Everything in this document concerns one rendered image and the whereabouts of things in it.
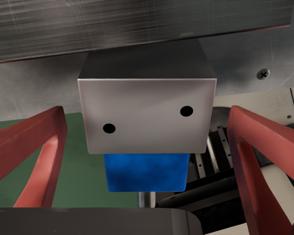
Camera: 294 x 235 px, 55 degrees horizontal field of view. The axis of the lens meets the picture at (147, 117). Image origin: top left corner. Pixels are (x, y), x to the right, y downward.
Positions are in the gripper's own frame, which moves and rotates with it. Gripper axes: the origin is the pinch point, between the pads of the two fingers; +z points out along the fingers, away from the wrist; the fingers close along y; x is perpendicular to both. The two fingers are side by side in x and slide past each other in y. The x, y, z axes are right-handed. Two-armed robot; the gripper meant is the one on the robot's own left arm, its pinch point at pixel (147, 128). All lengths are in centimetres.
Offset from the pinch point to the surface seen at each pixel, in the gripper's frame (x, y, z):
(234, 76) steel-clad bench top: -0.2, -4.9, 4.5
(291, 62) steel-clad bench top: -1.0, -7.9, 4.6
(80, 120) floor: 61, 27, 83
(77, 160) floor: 83, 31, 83
